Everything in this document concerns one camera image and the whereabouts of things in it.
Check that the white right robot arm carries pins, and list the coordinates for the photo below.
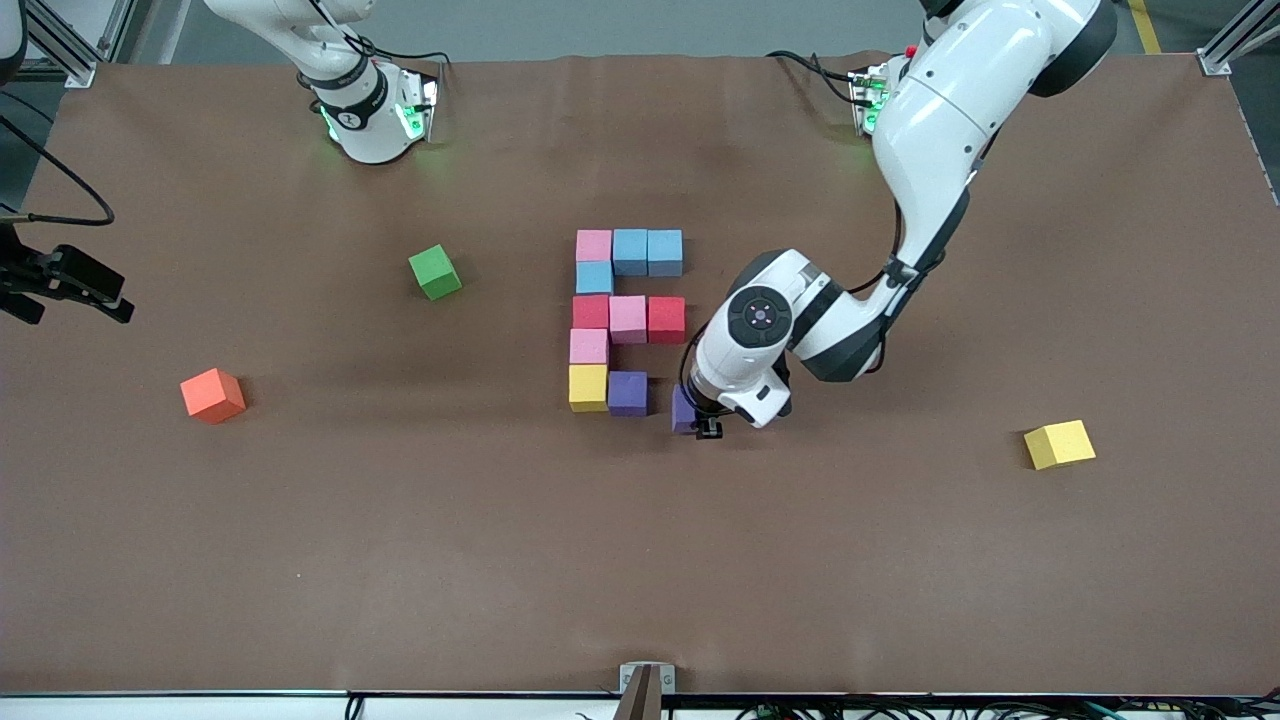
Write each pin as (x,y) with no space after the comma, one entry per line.
(350,90)

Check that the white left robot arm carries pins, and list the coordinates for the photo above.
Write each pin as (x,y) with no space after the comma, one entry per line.
(950,110)

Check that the orange foam cube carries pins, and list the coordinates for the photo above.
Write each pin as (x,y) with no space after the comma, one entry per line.
(212,397)

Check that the blue foam cube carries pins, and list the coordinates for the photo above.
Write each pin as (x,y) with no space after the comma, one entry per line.
(665,253)
(630,252)
(595,277)

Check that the brown table mat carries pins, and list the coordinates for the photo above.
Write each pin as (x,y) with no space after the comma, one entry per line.
(640,600)

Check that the yellow floor tape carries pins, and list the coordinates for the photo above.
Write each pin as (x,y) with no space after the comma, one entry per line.
(1146,28)

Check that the yellow foam cube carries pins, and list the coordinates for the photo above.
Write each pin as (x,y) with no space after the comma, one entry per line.
(1059,445)
(589,388)

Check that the metal table edge bracket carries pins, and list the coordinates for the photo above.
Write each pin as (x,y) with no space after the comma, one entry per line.
(647,690)

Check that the pink foam cube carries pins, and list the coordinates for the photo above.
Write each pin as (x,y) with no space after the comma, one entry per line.
(628,320)
(593,246)
(589,346)

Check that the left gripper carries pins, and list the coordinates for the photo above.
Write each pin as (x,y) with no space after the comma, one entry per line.
(706,420)

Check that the red foam cube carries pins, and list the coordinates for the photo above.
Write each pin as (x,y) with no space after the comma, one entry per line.
(591,312)
(667,320)

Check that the aluminium frame post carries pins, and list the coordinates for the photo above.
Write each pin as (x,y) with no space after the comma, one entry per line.
(1215,62)
(78,72)

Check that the purple foam cube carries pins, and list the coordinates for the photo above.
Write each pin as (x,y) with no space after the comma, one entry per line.
(682,412)
(627,393)

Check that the metal base connector box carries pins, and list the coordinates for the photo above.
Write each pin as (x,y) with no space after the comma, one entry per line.
(420,100)
(866,100)

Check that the green foam cube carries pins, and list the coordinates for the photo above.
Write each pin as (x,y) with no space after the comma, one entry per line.
(434,272)

